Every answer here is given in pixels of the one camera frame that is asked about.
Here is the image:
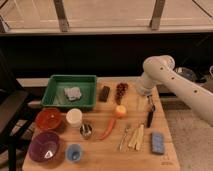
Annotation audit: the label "black rectangular block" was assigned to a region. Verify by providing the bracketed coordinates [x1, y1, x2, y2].
[99, 86, 110, 102]

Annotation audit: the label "blue cup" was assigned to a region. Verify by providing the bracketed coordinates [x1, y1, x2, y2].
[65, 144, 82, 162]

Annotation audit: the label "white cup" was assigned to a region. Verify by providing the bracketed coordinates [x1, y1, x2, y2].
[66, 108, 82, 127]

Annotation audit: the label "black chair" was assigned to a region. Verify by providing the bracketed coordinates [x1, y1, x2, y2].
[0, 50, 34, 171]

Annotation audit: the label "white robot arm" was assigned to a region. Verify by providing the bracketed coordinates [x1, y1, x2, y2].
[135, 55, 213, 125]

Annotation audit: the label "blue sponge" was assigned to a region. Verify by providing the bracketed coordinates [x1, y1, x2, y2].
[151, 132, 165, 155]

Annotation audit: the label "purple bowl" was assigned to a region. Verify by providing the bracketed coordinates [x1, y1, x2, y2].
[28, 131, 60, 163]

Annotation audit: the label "wooden utensil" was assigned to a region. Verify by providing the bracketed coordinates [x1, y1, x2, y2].
[128, 124, 144, 151]

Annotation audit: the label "orange bowl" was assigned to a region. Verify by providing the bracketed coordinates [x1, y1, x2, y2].
[35, 108, 62, 131]

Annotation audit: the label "metal fork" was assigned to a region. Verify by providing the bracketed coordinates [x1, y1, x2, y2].
[118, 124, 131, 151]

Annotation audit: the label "wooden cutting board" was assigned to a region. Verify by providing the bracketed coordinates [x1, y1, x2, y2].
[23, 81, 180, 171]

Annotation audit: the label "metal cup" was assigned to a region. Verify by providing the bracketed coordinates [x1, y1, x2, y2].
[80, 124, 92, 139]

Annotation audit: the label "grey crumpled cloth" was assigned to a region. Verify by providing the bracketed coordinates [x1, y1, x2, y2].
[64, 87, 82, 101]

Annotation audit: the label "green plastic tray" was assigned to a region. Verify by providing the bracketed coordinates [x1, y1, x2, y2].
[41, 75, 97, 110]

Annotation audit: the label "yellow apple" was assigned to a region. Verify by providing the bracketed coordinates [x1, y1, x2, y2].
[115, 105, 127, 118]

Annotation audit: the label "dark red grapes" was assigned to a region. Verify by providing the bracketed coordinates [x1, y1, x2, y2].
[115, 83, 128, 105]

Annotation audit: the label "metal bowl in background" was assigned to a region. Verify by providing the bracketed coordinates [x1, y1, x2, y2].
[175, 67, 197, 82]

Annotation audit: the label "black handled peeler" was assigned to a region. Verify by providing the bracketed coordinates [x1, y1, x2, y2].
[147, 95, 155, 128]

